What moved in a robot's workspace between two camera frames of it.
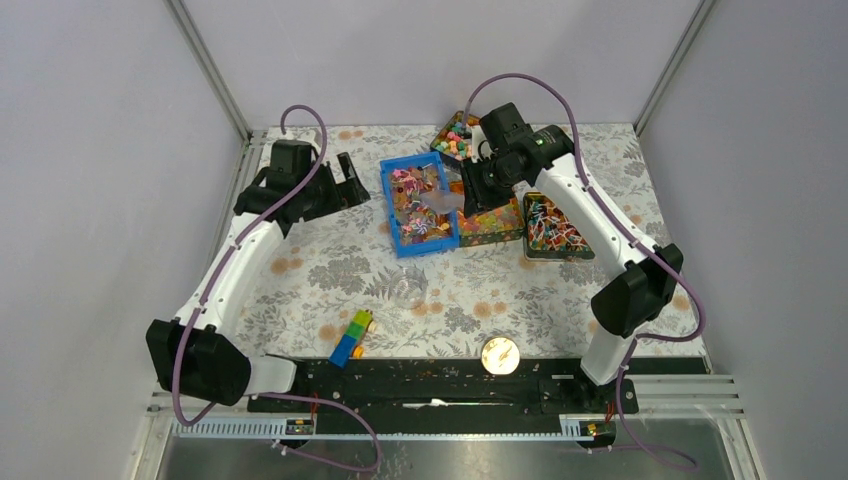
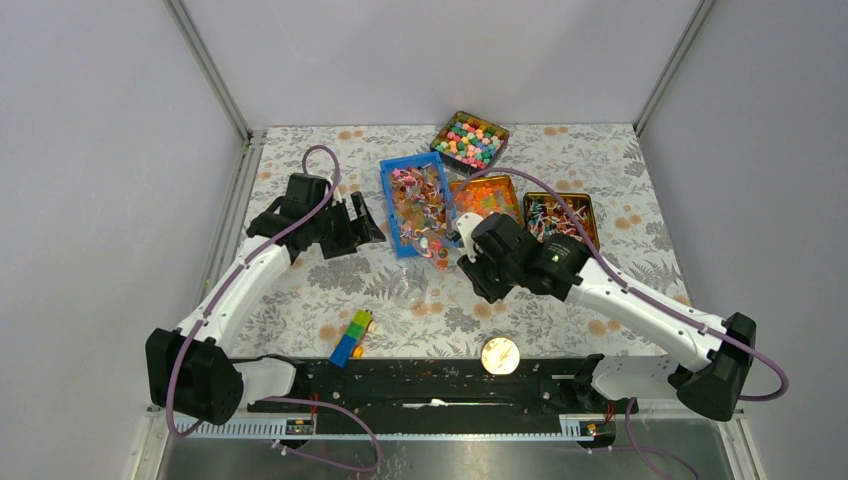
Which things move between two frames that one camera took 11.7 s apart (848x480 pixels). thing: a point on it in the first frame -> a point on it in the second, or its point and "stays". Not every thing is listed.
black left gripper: [351, 194] -> [356, 232]
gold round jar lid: [500, 356] stays
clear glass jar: [409, 287] stays
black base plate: [461, 385] stays
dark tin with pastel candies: [454, 142] stays
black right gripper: [475, 197] -> [472, 268]
